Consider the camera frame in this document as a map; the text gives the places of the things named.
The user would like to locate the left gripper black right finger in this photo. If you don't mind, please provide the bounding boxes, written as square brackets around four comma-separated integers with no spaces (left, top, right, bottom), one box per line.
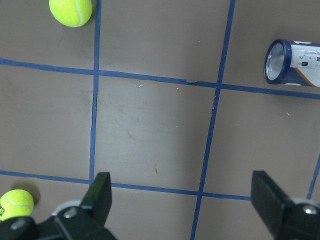
[250,170,320,240]

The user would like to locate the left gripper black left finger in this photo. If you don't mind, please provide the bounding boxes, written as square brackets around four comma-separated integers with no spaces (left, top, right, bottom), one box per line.
[54,172,112,240]

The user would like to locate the white blue tennis ball can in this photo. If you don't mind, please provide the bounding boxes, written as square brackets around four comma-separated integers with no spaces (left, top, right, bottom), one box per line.
[263,39,320,88]

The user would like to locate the tennis ball near arm base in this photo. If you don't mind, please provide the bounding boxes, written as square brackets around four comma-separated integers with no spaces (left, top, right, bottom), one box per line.
[0,189,34,221]

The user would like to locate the tennis ball middle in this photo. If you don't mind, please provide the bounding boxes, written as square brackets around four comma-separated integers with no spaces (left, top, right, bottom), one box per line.
[48,0,93,28]

